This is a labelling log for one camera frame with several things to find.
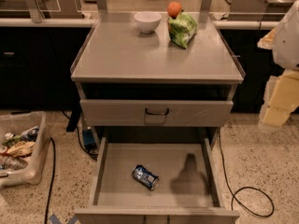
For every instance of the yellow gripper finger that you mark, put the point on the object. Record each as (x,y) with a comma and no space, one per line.
(280,99)

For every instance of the blue pepsi can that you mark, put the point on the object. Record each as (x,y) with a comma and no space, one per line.
(145,177)

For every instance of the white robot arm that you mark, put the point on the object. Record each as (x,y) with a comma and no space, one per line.
(284,41)

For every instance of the grey drawer cabinet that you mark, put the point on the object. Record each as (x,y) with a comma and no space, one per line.
(117,62)

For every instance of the open middle drawer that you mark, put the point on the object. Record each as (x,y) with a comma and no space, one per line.
(138,183)

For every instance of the closed top drawer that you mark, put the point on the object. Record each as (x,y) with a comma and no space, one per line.
(156,113)

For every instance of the green chip bag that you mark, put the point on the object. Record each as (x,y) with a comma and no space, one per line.
(182,29)

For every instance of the orange fruit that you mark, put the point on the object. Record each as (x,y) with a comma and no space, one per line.
(173,9)

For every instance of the white bowl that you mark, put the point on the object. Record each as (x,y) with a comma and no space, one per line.
(147,21)

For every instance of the blue power adapter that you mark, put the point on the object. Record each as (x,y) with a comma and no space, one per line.
(88,140)

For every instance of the blue tape on floor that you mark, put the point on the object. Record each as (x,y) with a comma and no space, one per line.
(53,219)

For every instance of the clear plastic bin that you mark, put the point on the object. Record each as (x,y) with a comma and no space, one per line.
(24,141)

